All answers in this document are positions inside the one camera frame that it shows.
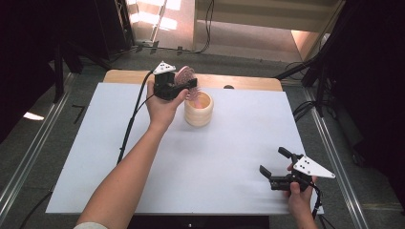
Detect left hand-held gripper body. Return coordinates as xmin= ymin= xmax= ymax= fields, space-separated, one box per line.
xmin=152 ymin=60 xmax=189 ymax=101

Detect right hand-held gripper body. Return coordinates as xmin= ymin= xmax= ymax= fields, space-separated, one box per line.
xmin=268 ymin=155 xmax=336 ymax=193

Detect pink hairbrush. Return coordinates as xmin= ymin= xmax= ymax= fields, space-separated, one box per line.
xmin=174 ymin=65 xmax=206 ymax=110

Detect cream ribbed wooden cup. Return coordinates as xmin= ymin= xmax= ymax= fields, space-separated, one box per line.
xmin=183 ymin=91 xmax=215 ymax=128

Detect person's left hand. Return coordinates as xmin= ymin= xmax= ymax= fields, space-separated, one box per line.
xmin=145 ymin=80 xmax=189 ymax=132

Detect person's right hand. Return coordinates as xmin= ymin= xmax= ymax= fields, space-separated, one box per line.
xmin=284 ymin=177 xmax=319 ymax=220

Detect white board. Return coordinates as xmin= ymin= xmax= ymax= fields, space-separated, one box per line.
xmin=45 ymin=82 xmax=324 ymax=216

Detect wooden table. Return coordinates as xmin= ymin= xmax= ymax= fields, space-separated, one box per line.
xmin=103 ymin=69 xmax=284 ymax=93

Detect metal light stand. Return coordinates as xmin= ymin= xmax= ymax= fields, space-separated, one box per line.
xmin=149 ymin=0 xmax=170 ymax=46

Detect black stand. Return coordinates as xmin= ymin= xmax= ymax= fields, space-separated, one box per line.
xmin=52 ymin=41 xmax=113 ymax=104
xmin=275 ymin=47 xmax=332 ymax=118

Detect black cabinet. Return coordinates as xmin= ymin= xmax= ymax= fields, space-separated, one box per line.
xmin=95 ymin=0 xmax=135 ymax=60

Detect white sleeve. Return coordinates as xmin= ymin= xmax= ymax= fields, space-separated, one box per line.
xmin=73 ymin=221 xmax=109 ymax=229

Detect metal floor rail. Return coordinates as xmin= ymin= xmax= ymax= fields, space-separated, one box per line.
xmin=302 ymin=87 xmax=371 ymax=229
xmin=0 ymin=72 xmax=77 ymax=220

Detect right hand-held gripper black cable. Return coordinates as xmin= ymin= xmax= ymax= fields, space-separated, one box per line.
xmin=311 ymin=182 xmax=335 ymax=229

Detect hand-held gripper black cable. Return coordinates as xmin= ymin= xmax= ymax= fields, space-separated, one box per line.
xmin=18 ymin=70 xmax=156 ymax=229
xmin=311 ymin=182 xmax=335 ymax=229

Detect black floor cables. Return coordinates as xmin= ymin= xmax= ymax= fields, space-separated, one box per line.
xmin=291 ymin=100 xmax=319 ymax=123

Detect left hand-held gripper black cable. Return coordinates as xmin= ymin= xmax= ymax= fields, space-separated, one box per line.
xmin=18 ymin=70 xmax=156 ymax=229

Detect hanging black cable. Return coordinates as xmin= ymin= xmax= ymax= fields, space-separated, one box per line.
xmin=194 ymin=0 xmax=216 ymax=55

